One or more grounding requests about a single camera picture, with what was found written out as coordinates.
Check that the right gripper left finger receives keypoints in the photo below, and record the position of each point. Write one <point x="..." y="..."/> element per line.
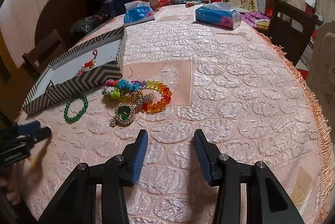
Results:
<point x="75" y="200"/>

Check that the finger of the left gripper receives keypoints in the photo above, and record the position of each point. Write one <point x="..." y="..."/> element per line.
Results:
<point x="27" y="141"/>
<point x="29" y="128"/>

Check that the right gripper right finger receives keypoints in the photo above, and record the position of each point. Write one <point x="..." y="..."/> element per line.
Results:
<point x="266" y="199"/>

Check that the green gem rhinestone pendant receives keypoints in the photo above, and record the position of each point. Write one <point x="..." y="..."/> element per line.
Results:
<point x="125" y="111"/>

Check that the red chinese knot tassel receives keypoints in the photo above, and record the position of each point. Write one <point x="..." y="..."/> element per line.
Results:
<point x="88" y="65"/>

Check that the person's left hand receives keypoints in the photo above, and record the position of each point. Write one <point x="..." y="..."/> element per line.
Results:
<point x="10" y="182"/>

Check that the dark wooden chair left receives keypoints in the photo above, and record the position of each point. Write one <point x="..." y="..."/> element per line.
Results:
<point x="16" y="82"/>

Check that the dark wooden chair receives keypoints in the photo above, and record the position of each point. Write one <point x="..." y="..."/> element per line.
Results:
<point x="283" y="34"/>
<point x="16" y="82"/>

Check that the pink embossed tablecloth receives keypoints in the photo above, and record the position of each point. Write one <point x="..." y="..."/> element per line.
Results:
<point x="233" y="85"/>

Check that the striped black white tray box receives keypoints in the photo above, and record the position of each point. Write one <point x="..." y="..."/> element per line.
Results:
<point x="58" y="81"/>

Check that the black plastic bag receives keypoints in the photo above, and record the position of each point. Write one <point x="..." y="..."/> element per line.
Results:
<point x="84" y="26"/>

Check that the round dark wooden tabletop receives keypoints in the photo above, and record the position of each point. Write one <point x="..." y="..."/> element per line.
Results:
<point x="60" y="15"/>

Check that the white ornate upholstered chair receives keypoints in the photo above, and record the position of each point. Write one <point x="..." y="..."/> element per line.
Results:
<point x="321" y="72"/>

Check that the blue tissue pack near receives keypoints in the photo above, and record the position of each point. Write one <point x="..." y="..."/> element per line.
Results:
<point x="138" y="12"/>

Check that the blue tissue pack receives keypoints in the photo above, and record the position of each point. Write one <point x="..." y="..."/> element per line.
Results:
<point x="219" y="14"/>
<point x="138" y="12"/>

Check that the blue tissue pack far right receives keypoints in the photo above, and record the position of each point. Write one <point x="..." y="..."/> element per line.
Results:
<point x="219" y="14"/>

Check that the dark wooden chair right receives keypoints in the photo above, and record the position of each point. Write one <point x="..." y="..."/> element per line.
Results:
<point x="283" y="34"/>

